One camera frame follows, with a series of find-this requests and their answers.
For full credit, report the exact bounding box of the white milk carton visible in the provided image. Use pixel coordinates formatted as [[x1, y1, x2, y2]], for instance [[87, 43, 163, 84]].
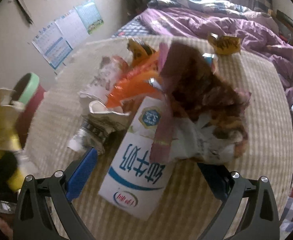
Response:
[[99, 96, 167, 220]]

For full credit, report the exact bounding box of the blue white wrapper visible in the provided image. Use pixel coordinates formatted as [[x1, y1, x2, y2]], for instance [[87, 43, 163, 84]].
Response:
[[203, 52, 216, 65]]

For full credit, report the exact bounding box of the orange plastic wrapper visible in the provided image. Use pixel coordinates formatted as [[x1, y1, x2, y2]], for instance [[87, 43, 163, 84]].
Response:
[[106, 52, 162, 108]]

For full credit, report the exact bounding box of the pink snack bag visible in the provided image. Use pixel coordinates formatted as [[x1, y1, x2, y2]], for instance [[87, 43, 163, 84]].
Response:
[[150, 40, 252, 165]]

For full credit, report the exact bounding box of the gold snack wrapper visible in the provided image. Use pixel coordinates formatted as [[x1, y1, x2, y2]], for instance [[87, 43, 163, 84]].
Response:
[[209, 32, 240, 55]]

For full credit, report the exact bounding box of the purple duvet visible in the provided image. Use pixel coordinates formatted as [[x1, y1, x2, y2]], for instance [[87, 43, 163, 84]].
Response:
[[139, 7, 293, 105]]

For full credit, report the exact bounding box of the yellow snack wrapper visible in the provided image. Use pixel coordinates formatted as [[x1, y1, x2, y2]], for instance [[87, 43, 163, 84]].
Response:
[[0, 87, 25, 190]]

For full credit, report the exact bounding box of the white wall poster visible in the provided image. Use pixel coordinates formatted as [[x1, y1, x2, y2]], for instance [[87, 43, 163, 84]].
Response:
[[54, 9, 89, 48]]

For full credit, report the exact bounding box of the plaid cartoon bedsheet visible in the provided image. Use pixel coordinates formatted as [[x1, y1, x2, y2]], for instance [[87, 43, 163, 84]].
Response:
[[111, 17, 152, 39]]

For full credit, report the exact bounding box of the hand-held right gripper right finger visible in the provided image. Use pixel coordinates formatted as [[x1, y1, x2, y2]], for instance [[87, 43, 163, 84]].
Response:
[[198, 162, 280, 240]]

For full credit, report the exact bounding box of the blue bordered wall poster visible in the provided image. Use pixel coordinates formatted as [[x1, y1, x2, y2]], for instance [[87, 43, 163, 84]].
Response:
[[31, 21, 73, 69]]

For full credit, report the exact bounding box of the metal wall bracket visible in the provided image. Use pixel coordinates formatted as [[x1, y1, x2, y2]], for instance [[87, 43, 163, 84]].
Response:
[[13, 0, 34, 25]]

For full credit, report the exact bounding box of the green rimmed red bin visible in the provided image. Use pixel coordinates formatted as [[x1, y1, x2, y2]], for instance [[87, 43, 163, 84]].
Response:
[[13, 72, 47, 130]]

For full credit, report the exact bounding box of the dark wooden headboard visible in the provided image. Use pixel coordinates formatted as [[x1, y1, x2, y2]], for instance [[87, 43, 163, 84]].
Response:
[[276, 9, 293, 45]]

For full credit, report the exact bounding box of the person's left hand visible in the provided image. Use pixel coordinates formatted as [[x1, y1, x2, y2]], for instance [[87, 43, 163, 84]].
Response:
[[0, 217, 15, 239]]

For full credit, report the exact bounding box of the beige checked mat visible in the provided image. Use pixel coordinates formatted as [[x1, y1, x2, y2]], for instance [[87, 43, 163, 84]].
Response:
[[24, 35, 293, 240]]

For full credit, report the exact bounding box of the yellow black wrapper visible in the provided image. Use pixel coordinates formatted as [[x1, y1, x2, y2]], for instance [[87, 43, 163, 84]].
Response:
[[128, 39, 159, 65]]

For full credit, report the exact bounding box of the blue patchwork quilt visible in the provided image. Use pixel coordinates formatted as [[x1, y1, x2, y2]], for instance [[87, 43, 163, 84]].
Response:
[[148, 0, 252, 13]]

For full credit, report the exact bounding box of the cluttered side table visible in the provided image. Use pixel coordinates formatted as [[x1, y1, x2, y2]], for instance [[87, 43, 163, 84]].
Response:
[[121, 0, 162, 20]]

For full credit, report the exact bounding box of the green blue wall poster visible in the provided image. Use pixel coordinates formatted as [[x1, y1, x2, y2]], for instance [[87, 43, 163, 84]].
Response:
[[75, 0, 104, 34]]

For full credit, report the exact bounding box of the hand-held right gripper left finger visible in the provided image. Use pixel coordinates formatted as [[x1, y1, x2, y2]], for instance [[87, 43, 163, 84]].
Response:
[[13, 147, 98, 240]]

